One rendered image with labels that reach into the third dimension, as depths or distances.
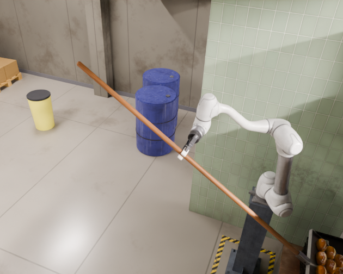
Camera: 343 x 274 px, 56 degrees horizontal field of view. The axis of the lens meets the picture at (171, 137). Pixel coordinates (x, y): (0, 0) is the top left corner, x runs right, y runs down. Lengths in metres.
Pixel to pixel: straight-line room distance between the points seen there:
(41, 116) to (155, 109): 1.95
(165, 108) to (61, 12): 3.04
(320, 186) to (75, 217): 2.67
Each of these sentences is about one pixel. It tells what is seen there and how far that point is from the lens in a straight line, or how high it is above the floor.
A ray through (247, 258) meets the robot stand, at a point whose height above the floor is 0.27.
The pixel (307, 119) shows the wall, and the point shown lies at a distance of 2.96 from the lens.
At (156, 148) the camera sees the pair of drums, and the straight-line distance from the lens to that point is 4.63.
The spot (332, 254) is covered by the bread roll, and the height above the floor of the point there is 1.22.
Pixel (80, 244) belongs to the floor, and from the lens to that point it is 3.75.
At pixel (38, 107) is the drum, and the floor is 0.45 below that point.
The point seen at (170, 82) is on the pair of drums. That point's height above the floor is 0.88.
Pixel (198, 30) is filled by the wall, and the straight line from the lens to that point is 5.30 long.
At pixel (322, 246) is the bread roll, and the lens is 2.36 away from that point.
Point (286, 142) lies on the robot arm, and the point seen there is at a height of 1.79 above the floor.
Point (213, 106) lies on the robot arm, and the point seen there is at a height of 2.00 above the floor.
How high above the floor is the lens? 2.96
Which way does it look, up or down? 35 degrees down
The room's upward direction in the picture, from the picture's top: 3 degrees clockwise
